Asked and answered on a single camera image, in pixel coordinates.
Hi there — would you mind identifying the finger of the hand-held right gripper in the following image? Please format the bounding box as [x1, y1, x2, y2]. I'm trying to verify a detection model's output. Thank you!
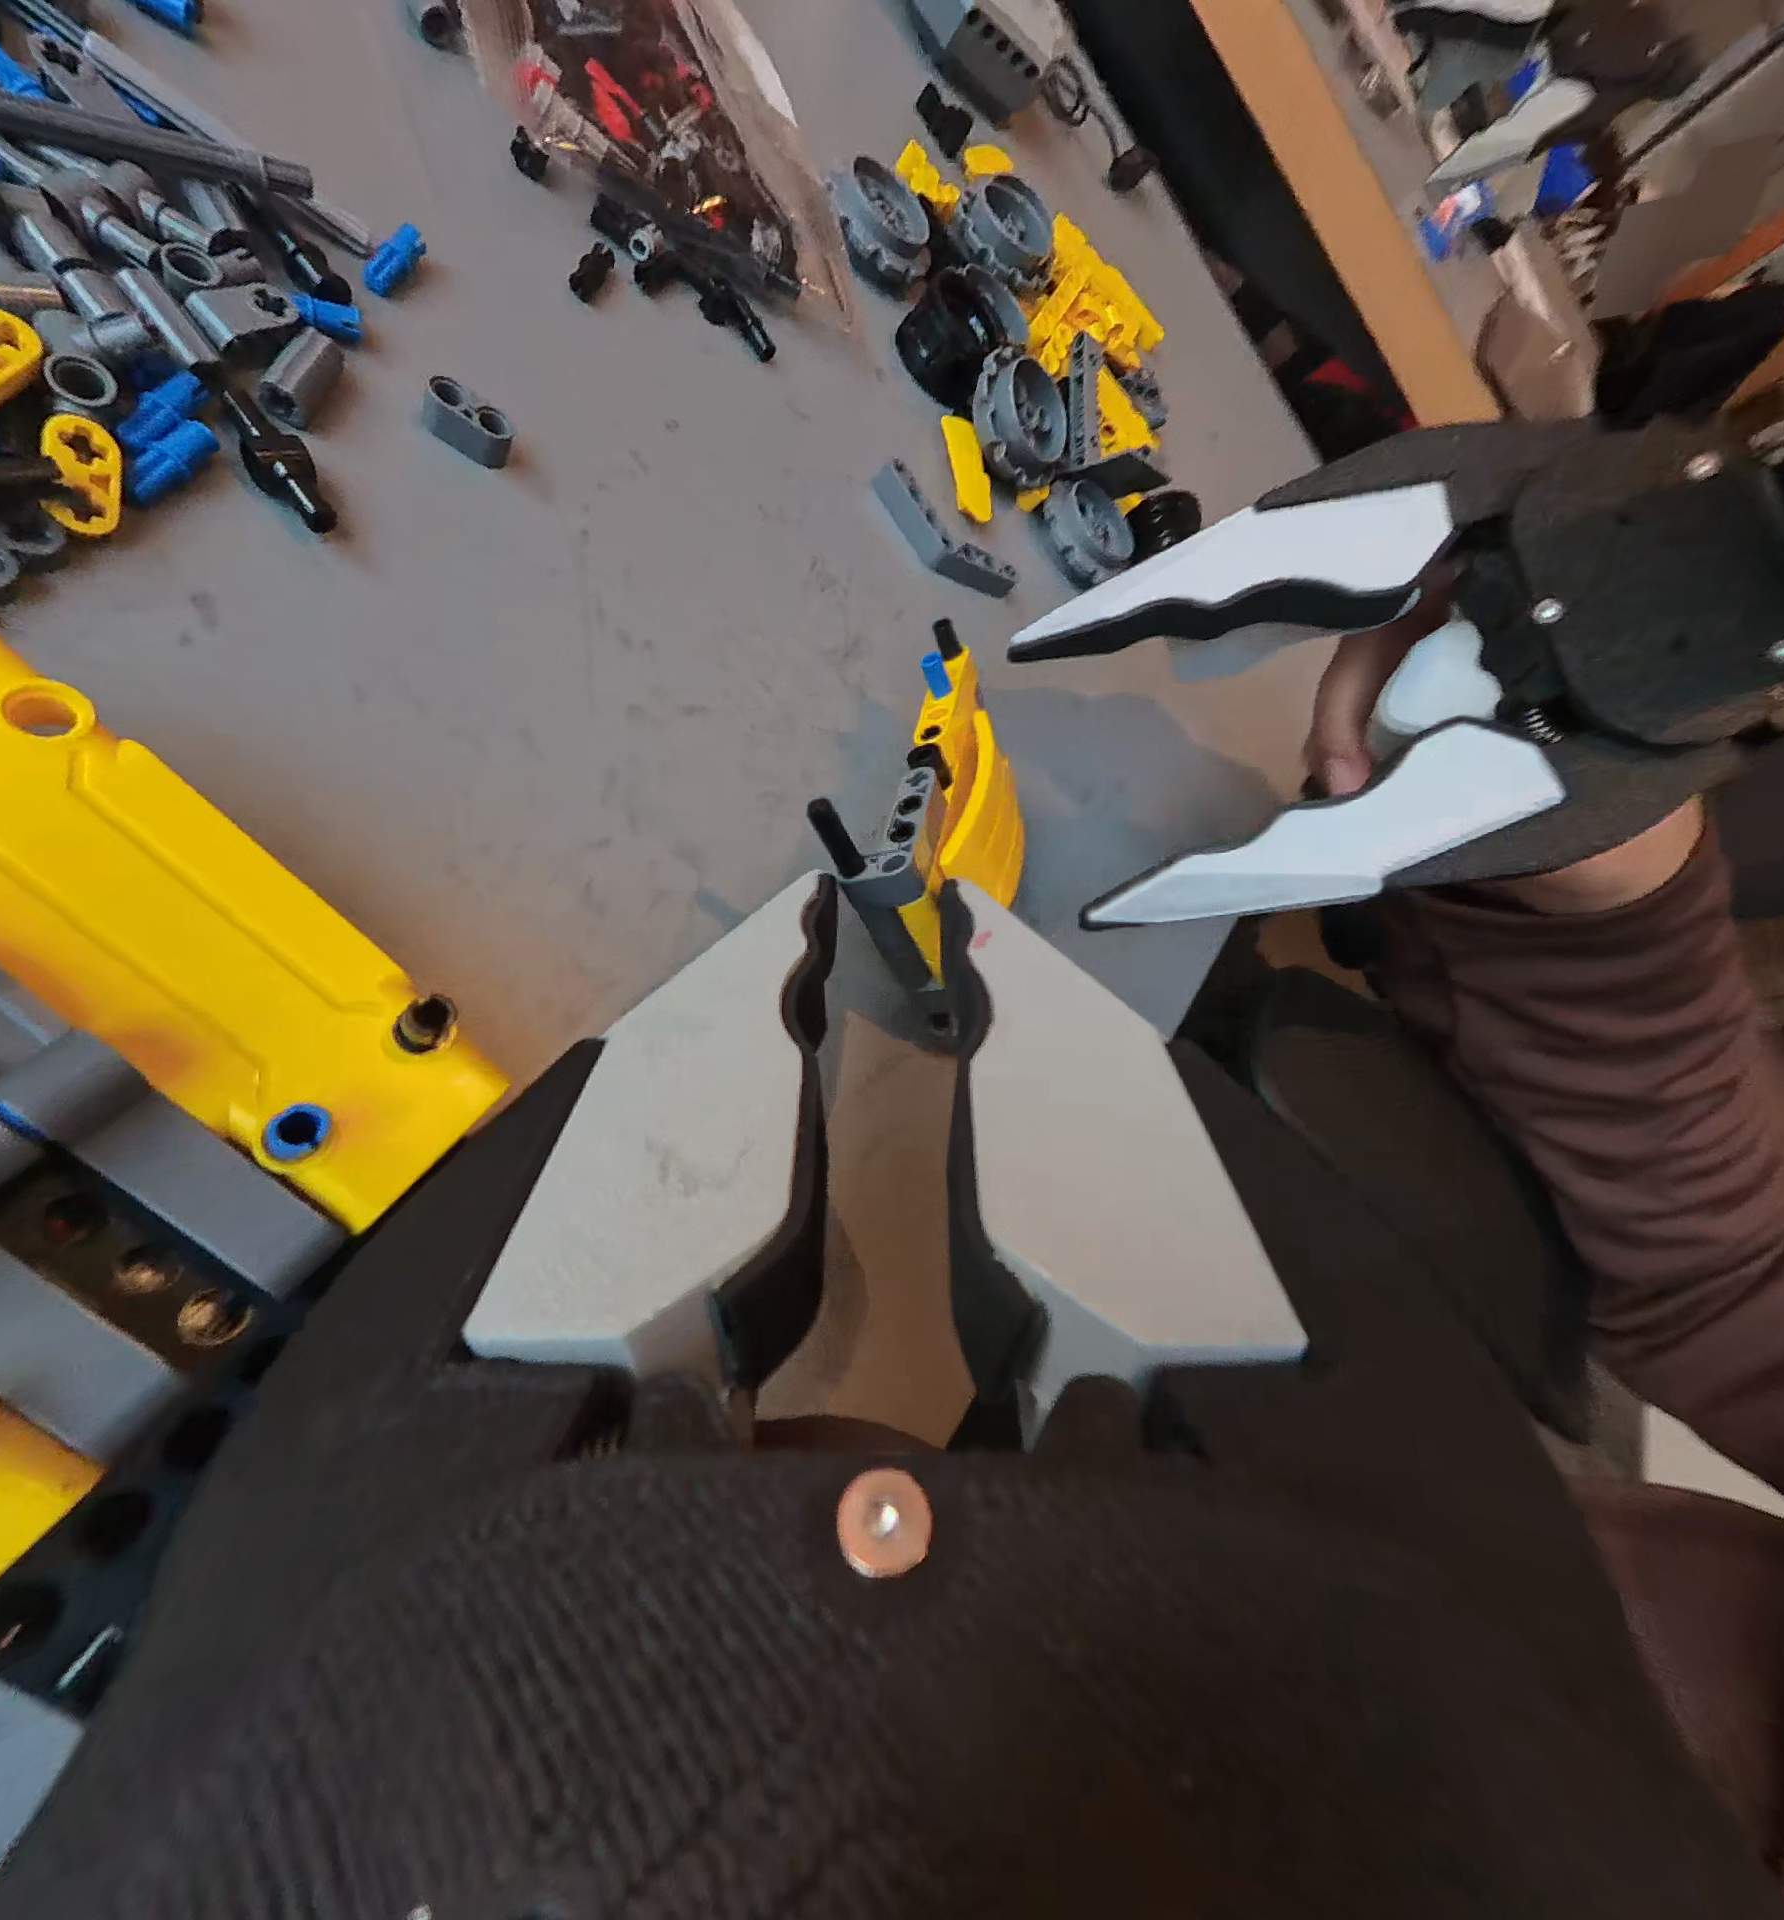
[1075, 716, 1572, 933]
[1002, 479, 1468, 686]

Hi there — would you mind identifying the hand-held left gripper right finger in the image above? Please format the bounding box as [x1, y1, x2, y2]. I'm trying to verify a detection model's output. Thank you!
[937, 880, 1313, 1445]

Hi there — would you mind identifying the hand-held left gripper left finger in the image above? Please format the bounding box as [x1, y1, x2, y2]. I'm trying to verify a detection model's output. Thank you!
[461, 871, 845, 1393]

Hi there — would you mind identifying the small yellow grey brick assembly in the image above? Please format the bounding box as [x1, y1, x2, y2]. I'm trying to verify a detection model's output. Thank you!
[808, 617, 1028, 1047]

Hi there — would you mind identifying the person's right hand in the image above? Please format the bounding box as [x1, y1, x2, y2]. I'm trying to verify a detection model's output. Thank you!
[1298, 627, 1419, 804]

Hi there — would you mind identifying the pile of wheels and yellow parts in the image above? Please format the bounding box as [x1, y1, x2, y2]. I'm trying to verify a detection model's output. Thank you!
[829, 139, 1208, 589]

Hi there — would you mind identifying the grey L-shaped beam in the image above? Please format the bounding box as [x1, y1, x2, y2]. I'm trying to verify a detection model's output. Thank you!
[871, 459, 1018, 600]

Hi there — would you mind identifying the grey toy motor unit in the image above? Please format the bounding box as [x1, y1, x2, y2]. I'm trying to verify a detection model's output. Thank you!
[907, 0, 1075, 126]

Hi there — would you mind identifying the yellow black brick chassis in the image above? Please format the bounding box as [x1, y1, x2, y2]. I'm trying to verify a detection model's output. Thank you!
[0, 615, 513, 1920]

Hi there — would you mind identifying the cluster of scattered black pins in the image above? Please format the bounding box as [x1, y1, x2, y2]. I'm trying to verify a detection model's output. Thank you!
[510, 128, 780, 365]

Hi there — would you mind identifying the grey double-hole connector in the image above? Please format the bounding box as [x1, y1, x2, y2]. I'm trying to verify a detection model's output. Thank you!
[421, 376, 517, 472]

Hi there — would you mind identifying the clear bag of dark parts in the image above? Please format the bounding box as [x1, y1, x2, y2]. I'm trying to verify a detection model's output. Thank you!
[465, 0, 856, 335]

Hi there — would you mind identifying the pile of small connector parts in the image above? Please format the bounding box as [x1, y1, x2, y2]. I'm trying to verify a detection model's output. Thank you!
[0, 0, 375, 617]

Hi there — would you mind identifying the black motor cable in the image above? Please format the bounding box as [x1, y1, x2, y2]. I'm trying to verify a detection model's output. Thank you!
[1039, 58, 1162, 193]

